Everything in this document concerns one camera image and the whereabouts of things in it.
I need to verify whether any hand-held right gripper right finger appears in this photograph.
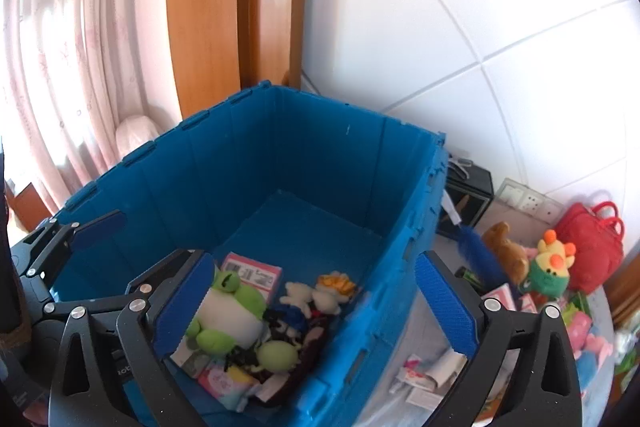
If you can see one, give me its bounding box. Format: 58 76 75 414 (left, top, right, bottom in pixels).
415 250 583 427

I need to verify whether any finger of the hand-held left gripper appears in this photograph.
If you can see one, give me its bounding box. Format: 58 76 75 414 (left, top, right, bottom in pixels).
44 248 202 319
10 209 127 305

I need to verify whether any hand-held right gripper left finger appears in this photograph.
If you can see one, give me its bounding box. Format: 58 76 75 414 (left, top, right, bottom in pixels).
48 249 216 427

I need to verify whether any green frog plush toy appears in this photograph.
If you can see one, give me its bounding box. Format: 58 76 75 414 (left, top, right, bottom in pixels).
184 268 302 374

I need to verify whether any blue plastic crate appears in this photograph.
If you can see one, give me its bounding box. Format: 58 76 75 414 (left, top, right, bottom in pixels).
10 80 449 427

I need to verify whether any grey cloth desktop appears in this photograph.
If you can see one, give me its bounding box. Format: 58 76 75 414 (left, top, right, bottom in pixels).
350 197 622 427

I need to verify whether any pink white box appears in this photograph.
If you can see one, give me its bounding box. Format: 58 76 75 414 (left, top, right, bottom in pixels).
479 284 519 311

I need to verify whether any blue feather stick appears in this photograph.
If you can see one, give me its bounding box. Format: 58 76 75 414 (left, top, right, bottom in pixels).
454 227 507 289

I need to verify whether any white tube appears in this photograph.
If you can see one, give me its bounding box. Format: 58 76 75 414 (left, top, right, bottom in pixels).
429 347 467 389

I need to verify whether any pink white packet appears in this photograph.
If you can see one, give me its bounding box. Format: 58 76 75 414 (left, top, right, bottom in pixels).
396 353 437 391

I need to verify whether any brown plush toy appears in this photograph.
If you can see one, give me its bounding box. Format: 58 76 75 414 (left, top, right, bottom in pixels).
482 222 531 284

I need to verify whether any pink barcode box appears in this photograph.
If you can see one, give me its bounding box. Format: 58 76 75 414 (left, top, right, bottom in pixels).
219 251 283 294

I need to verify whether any pink printed packet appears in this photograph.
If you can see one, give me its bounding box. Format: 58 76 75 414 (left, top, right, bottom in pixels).
196 363 252 411

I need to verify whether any white flat box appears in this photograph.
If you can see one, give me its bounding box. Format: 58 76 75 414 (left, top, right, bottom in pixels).
404 388 442 409

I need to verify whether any pale rounded object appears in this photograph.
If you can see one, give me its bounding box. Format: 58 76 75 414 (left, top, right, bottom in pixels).
115 115 162 158

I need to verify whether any green orange plush toy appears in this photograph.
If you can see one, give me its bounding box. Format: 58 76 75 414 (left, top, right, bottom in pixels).
520 229 577 304

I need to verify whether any black box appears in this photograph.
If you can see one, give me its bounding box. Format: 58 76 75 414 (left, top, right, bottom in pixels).
441 151 494 234

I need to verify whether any black toy figure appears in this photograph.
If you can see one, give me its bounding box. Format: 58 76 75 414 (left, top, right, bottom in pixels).
224 307 327 374

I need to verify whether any white plush with yellow crown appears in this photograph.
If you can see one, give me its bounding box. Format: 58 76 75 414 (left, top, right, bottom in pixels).
279 271 359 316

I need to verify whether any green packet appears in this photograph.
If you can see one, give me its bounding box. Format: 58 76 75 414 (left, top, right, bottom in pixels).
570 291 594 314

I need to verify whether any pink blue plush toy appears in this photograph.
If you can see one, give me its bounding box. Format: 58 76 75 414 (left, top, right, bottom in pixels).
564 307 615 384

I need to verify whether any red handbag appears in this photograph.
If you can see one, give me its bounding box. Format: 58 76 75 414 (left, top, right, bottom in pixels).
554 191 627 296

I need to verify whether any pink sheer curtain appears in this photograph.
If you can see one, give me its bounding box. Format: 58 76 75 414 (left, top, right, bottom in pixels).
0 0 184 214

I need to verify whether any white plastic bag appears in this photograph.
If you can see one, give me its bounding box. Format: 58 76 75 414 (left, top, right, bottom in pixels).
614 326 640 369

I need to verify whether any white wall socket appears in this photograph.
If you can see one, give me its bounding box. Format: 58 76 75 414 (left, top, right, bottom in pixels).
492 178 567 223

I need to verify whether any wooden frame post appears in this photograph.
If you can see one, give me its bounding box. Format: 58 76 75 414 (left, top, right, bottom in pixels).
601 246 640 329

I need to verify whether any wooden door frame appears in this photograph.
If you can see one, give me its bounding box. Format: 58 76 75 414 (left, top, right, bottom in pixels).
166 0 312 121

